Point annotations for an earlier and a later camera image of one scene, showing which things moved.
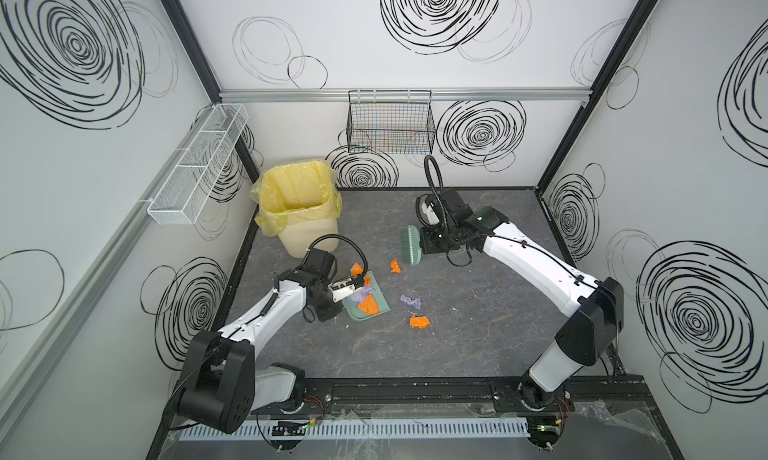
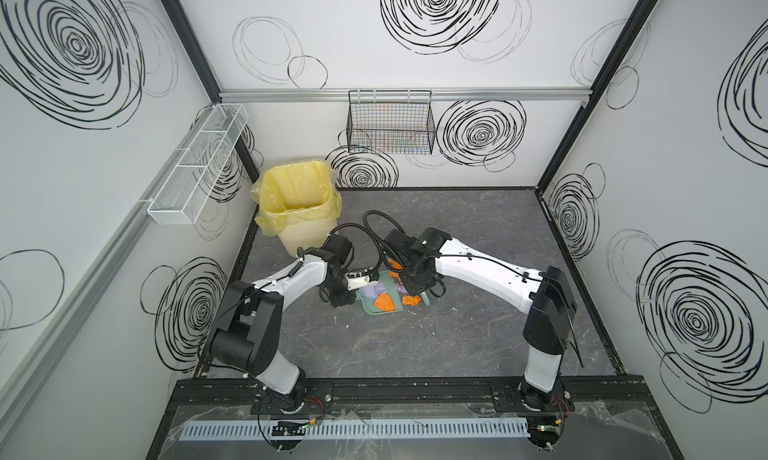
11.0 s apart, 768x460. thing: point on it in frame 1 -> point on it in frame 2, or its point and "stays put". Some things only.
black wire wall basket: (396, 122) stays put
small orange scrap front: (369, 305) -> (384, 301)
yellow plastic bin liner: (294, 192) stays put
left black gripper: (360, 286) -> (342, 293)
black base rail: (611, 395) stays put
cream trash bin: (297, 236) stays put
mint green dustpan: (352, 307) -> (369, 303)
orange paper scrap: (419, 321) -> (411, 300)
